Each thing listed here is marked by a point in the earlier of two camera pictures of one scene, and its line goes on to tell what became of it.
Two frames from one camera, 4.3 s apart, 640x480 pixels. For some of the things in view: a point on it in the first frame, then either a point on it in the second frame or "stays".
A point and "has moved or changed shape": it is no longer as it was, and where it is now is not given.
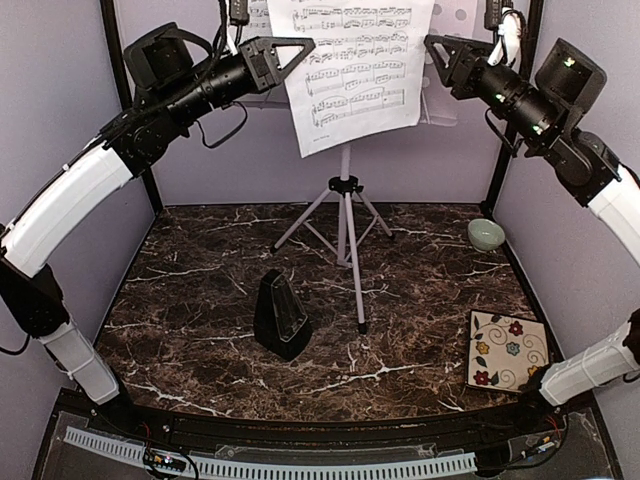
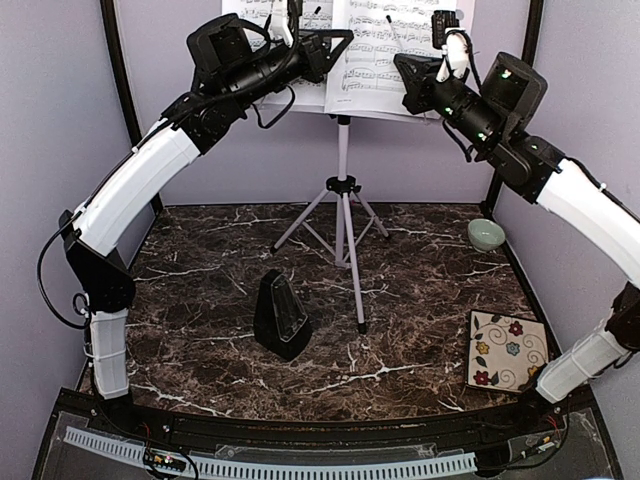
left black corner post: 112,31 stays
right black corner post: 531,27 stays
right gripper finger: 461,52 to 418,71
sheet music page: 362,77 has moved or changed shape
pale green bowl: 485,234 stays
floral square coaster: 504,350 stays
